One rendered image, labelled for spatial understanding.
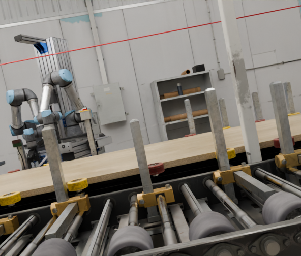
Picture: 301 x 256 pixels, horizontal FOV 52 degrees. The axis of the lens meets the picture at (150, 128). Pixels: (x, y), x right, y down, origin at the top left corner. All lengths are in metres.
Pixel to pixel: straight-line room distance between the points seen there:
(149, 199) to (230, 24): 0.76
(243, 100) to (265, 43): 4.45
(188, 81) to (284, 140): 3.98
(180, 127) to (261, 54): 1.88
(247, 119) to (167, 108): 3.77
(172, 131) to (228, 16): 3.84
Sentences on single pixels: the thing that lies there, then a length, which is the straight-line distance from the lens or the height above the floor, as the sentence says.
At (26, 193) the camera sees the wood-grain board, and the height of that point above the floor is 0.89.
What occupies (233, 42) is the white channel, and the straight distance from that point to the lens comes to 1.32.
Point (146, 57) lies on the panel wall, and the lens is 5.08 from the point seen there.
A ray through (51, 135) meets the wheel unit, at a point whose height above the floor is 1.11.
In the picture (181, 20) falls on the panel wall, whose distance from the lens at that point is 5.33.
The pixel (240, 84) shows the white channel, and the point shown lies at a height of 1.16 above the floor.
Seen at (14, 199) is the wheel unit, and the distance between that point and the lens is 1.36.
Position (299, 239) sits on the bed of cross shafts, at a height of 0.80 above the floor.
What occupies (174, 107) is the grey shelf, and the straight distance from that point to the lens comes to 5.05.
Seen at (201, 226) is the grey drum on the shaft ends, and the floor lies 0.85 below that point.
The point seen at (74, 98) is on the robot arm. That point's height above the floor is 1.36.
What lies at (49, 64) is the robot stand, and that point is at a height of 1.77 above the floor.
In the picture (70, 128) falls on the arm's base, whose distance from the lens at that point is 2.92.
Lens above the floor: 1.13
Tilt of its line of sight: 3 degrees down
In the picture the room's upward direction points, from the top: 11 degrees counter-clockwise
